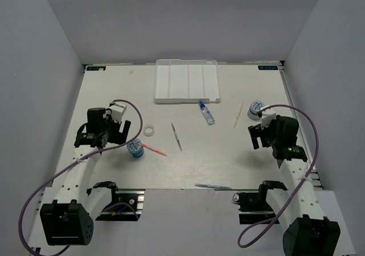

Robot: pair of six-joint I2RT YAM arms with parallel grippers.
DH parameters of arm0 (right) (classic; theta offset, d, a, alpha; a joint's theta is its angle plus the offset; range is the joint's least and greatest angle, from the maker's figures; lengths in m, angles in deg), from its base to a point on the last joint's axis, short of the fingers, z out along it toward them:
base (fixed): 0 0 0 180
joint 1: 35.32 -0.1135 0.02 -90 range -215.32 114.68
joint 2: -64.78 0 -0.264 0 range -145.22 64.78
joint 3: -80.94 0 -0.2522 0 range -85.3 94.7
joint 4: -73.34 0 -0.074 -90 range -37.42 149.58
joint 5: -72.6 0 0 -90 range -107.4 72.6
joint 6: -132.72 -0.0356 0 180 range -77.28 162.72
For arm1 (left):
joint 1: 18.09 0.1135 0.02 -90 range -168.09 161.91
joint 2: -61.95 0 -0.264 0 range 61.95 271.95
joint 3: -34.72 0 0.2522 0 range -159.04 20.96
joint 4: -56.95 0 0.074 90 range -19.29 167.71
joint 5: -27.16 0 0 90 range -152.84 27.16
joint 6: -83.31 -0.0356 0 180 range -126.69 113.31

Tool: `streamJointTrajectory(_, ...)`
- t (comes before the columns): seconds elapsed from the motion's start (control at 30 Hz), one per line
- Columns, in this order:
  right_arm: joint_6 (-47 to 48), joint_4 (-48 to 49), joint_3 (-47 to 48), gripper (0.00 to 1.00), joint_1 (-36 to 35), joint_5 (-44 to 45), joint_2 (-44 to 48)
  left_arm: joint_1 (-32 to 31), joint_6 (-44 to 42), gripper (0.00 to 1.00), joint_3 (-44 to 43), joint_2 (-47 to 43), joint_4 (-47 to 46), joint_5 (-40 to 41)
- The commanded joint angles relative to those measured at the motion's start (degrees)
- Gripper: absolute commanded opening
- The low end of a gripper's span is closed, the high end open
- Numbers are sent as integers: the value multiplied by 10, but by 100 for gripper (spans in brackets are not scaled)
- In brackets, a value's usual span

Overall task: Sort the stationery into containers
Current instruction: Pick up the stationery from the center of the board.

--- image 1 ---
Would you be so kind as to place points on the orange pen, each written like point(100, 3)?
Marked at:
point(154, 150)

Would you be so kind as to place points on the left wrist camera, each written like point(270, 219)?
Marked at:
point(116, 110)

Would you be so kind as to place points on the blue tape tub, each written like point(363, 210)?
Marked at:
point(135, 148)
point(254, 109)

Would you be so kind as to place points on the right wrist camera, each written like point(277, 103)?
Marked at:
point(267, 115)

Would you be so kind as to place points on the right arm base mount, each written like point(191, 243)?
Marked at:
point(252, 208)

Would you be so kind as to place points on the blue pen at table edge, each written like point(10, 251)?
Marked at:
point(218, 187)

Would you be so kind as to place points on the white divided organizer tray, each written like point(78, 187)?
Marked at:
point(186, 81)

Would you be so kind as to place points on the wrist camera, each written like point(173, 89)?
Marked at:
point(116, 110)
point(267, 115)

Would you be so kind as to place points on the grey purple pen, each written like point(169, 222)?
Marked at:
point(176, 137)

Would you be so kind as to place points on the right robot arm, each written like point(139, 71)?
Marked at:
point(306, 228)

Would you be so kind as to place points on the clear tape roll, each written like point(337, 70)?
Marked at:
point(149, 130)

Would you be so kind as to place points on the blue cap spray bottle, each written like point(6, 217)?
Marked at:
point(206, 113)

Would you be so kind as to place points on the yellow pen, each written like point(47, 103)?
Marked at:
point(238, 115)

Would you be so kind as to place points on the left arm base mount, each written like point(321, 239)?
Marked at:
point(126, 206)

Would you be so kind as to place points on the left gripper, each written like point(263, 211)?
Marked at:
point(119, 137)

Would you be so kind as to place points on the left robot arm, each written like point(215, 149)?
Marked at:
point(69, 219)

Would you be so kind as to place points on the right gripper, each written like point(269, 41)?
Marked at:
point(254, 130)

